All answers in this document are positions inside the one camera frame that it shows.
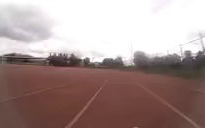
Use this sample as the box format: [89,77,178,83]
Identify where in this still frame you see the grass strip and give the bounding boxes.
[123,65,205,83]

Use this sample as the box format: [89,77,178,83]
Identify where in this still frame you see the utility pole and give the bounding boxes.
[198,32,205,55]

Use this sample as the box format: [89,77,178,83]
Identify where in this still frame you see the row of trees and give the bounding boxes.
[46,44,205,72]

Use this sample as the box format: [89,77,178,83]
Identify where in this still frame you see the overhead wires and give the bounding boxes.
[179,31,205,48]

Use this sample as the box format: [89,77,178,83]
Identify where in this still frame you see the low building with flat roof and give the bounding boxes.
[0,52,48,66]

